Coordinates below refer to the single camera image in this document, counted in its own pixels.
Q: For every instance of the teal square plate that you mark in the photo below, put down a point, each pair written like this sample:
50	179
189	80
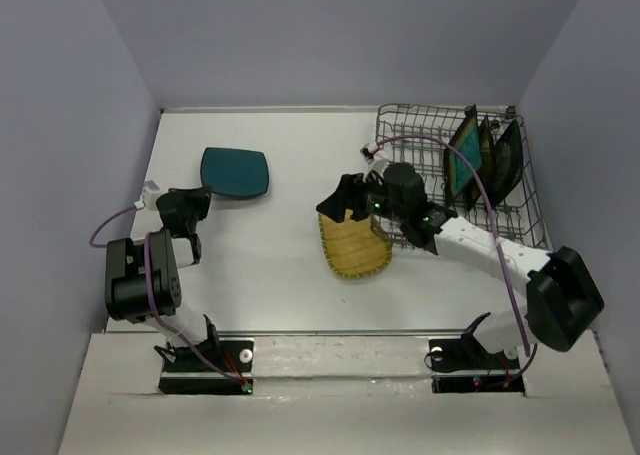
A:
235	173

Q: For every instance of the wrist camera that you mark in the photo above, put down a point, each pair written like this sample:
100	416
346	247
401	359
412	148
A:
150	193
376	159

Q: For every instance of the yellow square plate black rim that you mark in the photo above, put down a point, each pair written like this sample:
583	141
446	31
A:
487	169

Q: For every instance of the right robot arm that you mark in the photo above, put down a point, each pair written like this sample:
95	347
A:
561	297

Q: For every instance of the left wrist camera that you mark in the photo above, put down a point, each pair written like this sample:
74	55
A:
150	193

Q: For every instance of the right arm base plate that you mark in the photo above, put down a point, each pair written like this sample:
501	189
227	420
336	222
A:
454	371

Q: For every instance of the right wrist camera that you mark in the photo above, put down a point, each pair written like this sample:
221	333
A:
376	159

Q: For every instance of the teal plate black rim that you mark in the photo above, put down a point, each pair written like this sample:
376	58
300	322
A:
463	157

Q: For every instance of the black floral plate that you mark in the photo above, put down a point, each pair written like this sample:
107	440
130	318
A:
509	163

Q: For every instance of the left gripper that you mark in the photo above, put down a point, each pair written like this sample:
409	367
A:
199	196

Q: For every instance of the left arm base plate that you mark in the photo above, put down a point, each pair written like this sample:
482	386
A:
183	373

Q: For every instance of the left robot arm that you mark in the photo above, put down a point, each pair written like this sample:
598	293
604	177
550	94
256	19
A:
142	284

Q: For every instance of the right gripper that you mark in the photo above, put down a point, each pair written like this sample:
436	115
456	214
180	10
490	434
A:
350	195

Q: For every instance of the grey wire dish rack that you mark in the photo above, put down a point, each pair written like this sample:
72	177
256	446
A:
400	128

